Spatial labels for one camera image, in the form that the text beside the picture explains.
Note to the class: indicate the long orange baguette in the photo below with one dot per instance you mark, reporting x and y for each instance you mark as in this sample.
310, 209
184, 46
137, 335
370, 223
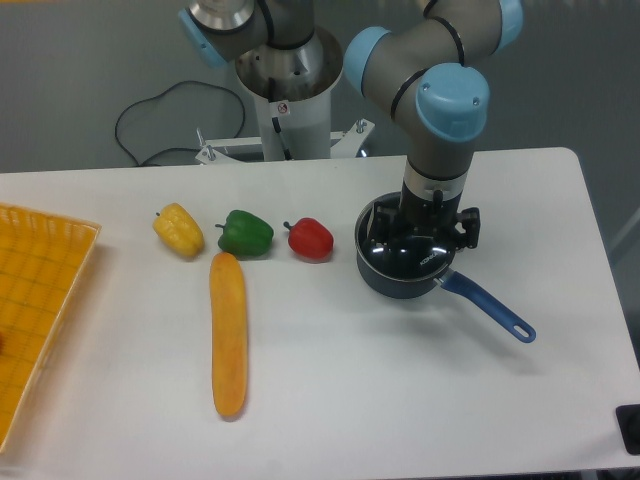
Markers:
229, 373

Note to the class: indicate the yellow bell pepper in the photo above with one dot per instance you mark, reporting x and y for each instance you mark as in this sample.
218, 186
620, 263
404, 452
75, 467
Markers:
177, 230

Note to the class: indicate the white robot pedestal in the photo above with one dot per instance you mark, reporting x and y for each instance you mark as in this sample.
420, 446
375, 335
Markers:
291, 90

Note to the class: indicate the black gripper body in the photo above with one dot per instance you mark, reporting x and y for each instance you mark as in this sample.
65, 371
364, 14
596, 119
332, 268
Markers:
436, 216

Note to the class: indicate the black object table corner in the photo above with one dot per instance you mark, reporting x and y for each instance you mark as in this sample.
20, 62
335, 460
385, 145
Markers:
628, 418

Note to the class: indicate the red bell pepper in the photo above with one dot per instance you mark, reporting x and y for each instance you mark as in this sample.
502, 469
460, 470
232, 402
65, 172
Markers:
310, 239

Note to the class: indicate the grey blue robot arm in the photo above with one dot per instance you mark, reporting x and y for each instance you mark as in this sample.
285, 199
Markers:
423, 79

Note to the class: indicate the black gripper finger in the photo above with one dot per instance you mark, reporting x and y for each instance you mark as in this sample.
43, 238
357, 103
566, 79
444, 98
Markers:
464, 232
386, 221

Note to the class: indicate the orange plastic basket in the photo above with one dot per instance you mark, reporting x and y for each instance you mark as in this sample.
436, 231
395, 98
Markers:
43, 256

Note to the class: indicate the green bell pepper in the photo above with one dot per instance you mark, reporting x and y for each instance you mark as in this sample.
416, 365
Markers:
245, 235

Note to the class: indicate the glass pot lid blue knob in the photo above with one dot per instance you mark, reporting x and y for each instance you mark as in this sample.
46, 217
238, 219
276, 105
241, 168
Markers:
408, 257

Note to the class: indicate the dark blue saucepan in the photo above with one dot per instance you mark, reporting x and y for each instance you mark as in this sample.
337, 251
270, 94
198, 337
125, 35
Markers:
454, 282

